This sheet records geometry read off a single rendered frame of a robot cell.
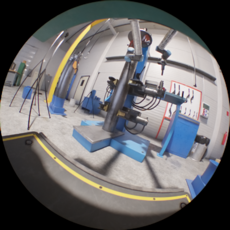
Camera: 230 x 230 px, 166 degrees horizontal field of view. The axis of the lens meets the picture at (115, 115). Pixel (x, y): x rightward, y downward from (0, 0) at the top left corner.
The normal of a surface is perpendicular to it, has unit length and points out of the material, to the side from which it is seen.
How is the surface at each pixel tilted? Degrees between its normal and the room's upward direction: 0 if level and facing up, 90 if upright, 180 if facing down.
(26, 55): 90
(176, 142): 90
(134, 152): 90
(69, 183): 0
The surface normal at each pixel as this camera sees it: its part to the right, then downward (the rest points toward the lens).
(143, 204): 0.32, -0.94
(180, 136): -0.48, -0.10
